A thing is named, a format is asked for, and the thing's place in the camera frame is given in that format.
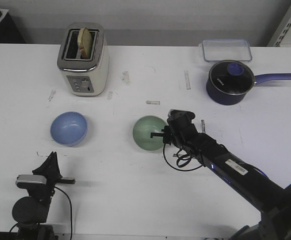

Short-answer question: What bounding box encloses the blue bowl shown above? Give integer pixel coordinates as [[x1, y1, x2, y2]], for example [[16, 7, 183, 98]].
[[50, 111, 88, 147]]

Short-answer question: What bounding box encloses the black box in corner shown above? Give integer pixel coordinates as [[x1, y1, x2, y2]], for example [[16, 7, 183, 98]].
[[0, 8, 26, 44]]

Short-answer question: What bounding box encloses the glass pot lid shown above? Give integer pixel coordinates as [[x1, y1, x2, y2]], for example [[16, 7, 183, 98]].
[[209, 60, 255, 96]]

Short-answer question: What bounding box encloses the toast slice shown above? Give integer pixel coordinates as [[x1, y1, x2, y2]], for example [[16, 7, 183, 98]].
[[77, 27, 92, 59]]

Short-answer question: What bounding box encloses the clear plastic container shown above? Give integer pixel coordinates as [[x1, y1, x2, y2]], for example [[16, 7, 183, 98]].
[[198, 39, 253, 62]]

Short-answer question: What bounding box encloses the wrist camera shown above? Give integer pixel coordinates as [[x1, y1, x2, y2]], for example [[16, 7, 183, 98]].
[[167, 109, 196, 126], [15, 174, 47, 190]]

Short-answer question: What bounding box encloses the green bowl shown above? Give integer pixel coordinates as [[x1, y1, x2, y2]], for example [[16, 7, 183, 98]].
[[132, 115, 167, 152]]

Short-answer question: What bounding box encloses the blue saucepan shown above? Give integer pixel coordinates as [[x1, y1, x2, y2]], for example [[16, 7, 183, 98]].
[[206, 60, 291, 106]]

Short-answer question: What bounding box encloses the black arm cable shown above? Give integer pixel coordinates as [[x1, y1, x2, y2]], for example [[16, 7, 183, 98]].
[[162, 142, 206, 172], [9, 186, 73, 240]]

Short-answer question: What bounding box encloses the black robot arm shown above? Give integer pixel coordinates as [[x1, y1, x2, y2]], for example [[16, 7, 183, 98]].
[[12, 133, 164, 240], [39, 109, 291, 240]]

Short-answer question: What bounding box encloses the cream toaster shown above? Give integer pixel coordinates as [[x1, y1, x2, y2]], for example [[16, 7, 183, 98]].
[[57, 22, 110, 97]]

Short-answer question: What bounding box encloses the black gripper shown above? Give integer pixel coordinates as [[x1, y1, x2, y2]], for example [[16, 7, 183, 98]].
[[150, 123, 198, 148], [27, 151, 76, 200]]

